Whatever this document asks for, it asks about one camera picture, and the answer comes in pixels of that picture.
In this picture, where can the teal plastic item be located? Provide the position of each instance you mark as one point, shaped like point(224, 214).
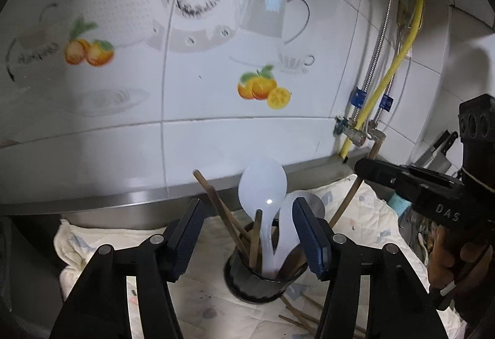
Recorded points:
point(398, 203)

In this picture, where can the dotted white rice paddle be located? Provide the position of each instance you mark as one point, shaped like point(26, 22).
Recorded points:
point(288, 230)

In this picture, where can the metal pipe valve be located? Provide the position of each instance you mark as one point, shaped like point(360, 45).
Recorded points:
point(376, 132)
point(357, 134)

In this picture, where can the long wooden spatula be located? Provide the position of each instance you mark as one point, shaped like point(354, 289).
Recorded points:
point(354, 186)

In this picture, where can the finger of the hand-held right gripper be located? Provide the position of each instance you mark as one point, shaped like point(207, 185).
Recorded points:
point(381, 172)

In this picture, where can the black utensil holder cup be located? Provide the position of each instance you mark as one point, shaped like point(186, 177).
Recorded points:
point(255, 288)

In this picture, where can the beige wall socket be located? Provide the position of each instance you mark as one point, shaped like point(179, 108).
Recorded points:
point(403, 14)

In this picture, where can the smooth white rice paddle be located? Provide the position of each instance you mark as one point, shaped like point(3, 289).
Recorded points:
point(263, 184)

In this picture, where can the person's right hand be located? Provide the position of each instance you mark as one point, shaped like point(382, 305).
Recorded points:
point(448, 257)

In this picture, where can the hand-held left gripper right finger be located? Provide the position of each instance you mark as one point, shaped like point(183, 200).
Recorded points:
point(309, 238)

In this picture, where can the wooden chopstick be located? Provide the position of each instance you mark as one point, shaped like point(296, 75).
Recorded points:
point(216, 207)
point(229, 213)
point(301, 310)
point(297, 324)

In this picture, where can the white quilted cloth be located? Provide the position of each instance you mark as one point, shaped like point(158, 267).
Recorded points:
point(201, 304)

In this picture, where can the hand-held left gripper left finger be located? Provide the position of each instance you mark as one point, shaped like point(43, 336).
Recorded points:
point(189, 234)

